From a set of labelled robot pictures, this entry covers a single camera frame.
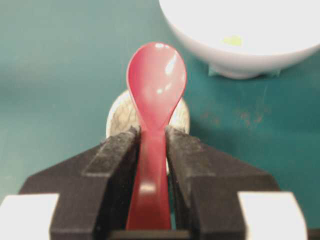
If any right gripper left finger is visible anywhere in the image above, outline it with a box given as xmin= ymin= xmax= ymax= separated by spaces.
xmin=0 ymin=127 xmax=140 ymax=240

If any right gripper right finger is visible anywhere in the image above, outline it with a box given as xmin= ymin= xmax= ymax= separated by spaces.
xmin=165 ymin=126 xmax=309 ymax=240

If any red plastic spoon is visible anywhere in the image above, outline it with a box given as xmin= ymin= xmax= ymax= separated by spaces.
xmin=125 ymin=42 xmax=187 ymax=231

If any yellow hexagonal prism block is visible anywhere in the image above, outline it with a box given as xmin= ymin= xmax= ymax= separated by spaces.
xmin=222 ymin=35 xmax=243 ymax=47

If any round spoon rest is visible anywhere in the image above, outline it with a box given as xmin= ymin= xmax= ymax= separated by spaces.
xmin=106 ymin=89 xmax=192 ymax=176

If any white bowl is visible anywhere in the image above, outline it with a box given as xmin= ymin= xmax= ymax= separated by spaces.
xmin=159 ymin=0 xmax=320 ymax=80

